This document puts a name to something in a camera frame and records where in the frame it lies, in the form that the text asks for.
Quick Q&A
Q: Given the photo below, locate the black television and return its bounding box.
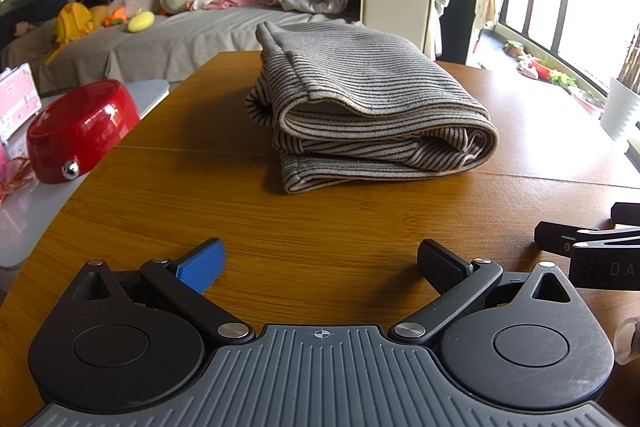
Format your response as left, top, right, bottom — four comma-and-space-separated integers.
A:
0, 0, 69, 54

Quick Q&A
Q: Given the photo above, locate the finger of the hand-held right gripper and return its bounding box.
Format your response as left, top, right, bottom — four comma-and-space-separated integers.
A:
610, 202, 640, 227
533, 221, 640, 257

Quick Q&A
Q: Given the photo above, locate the yellow plush toy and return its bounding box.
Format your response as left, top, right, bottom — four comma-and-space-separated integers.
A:
45, 2, 94, 66

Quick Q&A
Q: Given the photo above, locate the grey striped garment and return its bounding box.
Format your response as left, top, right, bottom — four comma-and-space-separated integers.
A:
245, 21, 500, 196

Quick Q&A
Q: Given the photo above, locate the orange plush toy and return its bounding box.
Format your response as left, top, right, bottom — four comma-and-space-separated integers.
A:
102, 6, 127, 28

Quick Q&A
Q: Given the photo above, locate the white ribbed plant pot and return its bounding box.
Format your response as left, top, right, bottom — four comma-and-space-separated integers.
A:
599, 77, 640, 142

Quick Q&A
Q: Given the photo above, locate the beige sofa armrest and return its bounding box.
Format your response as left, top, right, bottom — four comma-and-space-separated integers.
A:
360, 0, 435, 60

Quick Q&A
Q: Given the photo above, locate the yellow-green plush toy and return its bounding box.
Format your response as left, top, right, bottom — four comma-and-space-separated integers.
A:
127, 9, 155, 33

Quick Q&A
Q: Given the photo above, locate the glossy red container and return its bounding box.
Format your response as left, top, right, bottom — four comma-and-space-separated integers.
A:
27, 80, 141, 184

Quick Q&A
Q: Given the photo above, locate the grey covered sofa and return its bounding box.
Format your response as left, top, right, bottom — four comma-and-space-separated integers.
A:
0, 0, 367, 96

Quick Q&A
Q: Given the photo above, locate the person's right hand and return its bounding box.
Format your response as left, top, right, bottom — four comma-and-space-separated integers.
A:
613, 316, 640, 366

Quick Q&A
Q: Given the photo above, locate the pink bowl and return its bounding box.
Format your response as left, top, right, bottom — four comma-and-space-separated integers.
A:
570, 87, 606, 118

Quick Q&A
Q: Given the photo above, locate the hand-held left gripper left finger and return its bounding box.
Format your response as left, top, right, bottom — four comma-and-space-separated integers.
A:
69, 237, 256, 348

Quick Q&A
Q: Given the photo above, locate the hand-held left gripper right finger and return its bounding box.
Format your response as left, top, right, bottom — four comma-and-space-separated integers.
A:
389, 238, 577, 349

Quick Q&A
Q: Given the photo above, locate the pink storage case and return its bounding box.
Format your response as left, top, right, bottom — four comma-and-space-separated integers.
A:
0, 63, 41, 144

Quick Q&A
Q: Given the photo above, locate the pink ribbon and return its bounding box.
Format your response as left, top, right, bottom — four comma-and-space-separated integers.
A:
0, 156, 37, 204

